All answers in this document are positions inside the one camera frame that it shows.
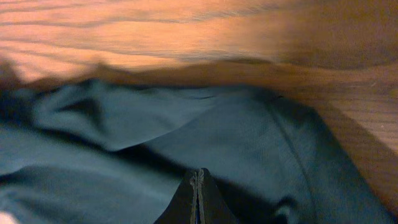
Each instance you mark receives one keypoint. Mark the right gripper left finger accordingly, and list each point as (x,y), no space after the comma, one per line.
(183,206)

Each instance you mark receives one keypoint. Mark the black leggings with red waistband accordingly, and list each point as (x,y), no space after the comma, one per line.
(95,152)

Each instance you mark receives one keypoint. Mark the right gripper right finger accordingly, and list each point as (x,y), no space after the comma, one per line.
(212,209)

